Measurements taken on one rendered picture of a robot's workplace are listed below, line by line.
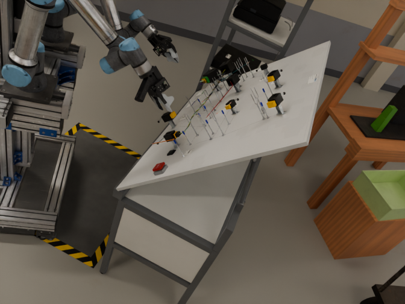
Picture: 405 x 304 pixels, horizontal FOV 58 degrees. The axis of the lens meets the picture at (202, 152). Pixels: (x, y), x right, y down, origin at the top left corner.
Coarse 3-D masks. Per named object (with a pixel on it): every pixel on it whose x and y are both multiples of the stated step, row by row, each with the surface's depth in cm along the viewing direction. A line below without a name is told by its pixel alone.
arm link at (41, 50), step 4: (40, 44) 168; (40, 48) 165; (44, 48) 168; (40, 52) 166; (44, 52) 170; (40, 56) 167; (44, 56) 171; (40, 60) 167; (44, 60) 174; (40, 64) 168; (40, 68) 172; (36, 72) 172
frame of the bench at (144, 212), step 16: (128, 208) 194; (144, 208) 194; (112, 224) 207; (160, 224) 192; (176, 224) 193; (224, 224) 204; (112, 240) 217; (192, 240) 190; (208, 256) 193; (160, 272) 218; (192, 288) 216
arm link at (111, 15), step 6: (102, 0) 187; (108, 0) 187; (114, 0) 190; (102, 6) 189; (108, 6) 188; (114, 6) 190; (108, 12) 190; (114, 12) 191; (108, 18) 192; (114, 18) 192; (114, 24) 193; (120, 24) 195; (120, 30) 196; (126, 30) 202; (126, 36) 200
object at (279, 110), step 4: (284, 92) 168; (272, 96) 164; (276, 96) 162; (280, 96) 164; (268, 100) 163; (272, 100) 162; (276, 100) 161; (280, 100) 164; (280, 104) 165; (276, 108) 166; (280, 108) 165; (280, 112) 168; (284, 112) 165
